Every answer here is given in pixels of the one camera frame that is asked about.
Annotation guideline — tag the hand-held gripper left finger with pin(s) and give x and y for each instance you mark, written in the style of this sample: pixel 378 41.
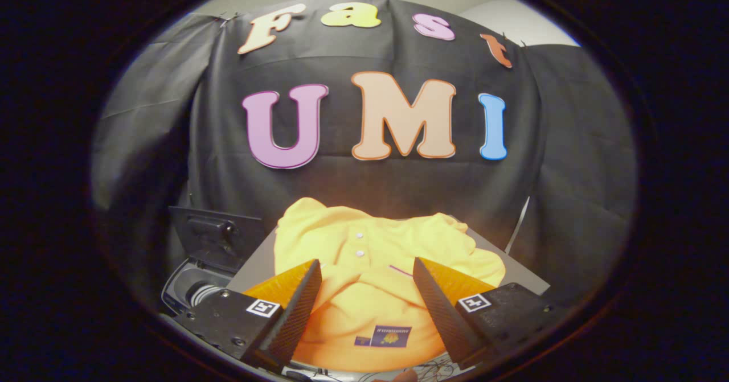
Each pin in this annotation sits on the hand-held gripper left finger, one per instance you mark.
pixel 296 313

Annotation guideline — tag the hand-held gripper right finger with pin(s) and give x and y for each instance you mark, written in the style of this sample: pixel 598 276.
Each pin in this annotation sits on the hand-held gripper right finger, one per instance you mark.
pixel 441 313

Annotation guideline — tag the yellow polo shirt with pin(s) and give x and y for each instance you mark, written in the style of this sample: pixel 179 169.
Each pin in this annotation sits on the yellow polo shirt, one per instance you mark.
pixel 370 291

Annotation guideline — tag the white cabinet with grey top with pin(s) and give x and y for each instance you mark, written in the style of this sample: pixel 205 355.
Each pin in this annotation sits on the white cabinet with grey top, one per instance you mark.
pixel 257 262

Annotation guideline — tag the black backdrop cloth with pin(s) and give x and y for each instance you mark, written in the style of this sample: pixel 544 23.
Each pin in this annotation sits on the black backdrop cloth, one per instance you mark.
pixel 364 188

